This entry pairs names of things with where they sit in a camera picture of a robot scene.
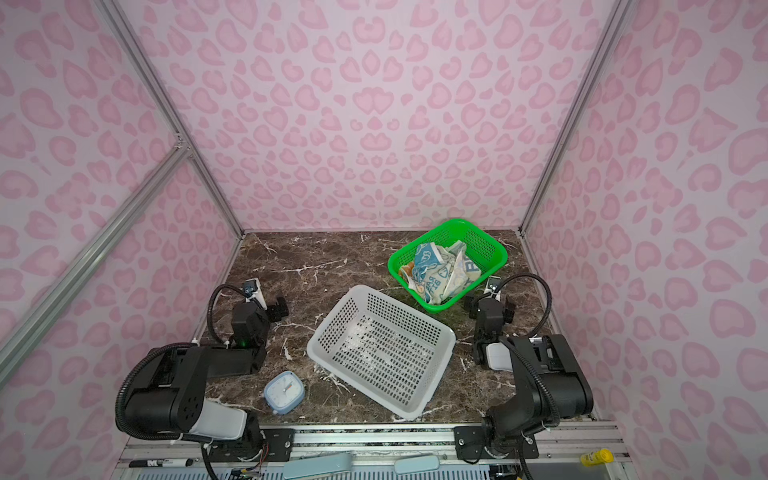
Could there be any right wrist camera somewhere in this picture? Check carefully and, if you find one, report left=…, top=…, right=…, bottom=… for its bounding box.
left=483, top=275, right=502, bottom=300

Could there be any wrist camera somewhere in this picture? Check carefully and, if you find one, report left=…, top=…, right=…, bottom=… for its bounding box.
left=483, top=275, right=502, bottom=300
left=242, top=278, right=268, bottom=310

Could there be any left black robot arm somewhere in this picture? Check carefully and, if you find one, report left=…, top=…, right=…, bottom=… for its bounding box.
left=115, top=296, right=289, bottom=449

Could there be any light blue pedal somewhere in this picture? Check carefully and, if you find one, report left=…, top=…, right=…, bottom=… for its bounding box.
left=393, top=454, right=441, bottom=475
left=282, top=452, right=354, bottom=480

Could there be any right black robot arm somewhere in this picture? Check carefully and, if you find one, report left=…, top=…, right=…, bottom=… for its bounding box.
left=465, top=294, right=594, bottom=455

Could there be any right light blue pedal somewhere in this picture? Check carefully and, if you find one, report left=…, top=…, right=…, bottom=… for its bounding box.
left=393, top=454, right=441, bottom=475

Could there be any small light blue clock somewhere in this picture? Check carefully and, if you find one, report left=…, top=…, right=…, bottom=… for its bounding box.
left=263, top=371, right=305, bottom=415

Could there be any aluminium front rail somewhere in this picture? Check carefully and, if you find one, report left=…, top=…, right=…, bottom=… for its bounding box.
left=113, top=421, right=631, bottom=480

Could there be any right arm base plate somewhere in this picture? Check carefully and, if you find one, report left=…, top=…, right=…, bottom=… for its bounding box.
left=453, top=425, right=540, bottom=463

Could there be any yellow glue stick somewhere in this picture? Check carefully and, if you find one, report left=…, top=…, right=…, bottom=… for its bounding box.
left=580, top=448, right=615, bottom=467

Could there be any green plastic basket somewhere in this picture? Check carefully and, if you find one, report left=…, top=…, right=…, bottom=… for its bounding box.
left=388, top=219, right=508, bottom=313

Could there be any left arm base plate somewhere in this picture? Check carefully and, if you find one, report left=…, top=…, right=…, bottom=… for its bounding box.
left=208, top=428, right=295, bottom=463

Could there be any left light blue pedal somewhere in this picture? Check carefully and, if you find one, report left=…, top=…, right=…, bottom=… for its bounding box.
left=282, top=452, right=354, bottom=480

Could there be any black marker pen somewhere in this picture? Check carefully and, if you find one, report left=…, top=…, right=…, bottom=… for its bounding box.
left=128, top=458, right=195, bottom=468

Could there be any white perforated plastic basket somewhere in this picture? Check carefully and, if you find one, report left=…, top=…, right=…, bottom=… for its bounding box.
left=307, top=285, right=456, bottom=420

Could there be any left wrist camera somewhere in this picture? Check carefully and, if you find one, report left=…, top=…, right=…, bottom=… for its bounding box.
left=242, top=278, right=268, bottom=310

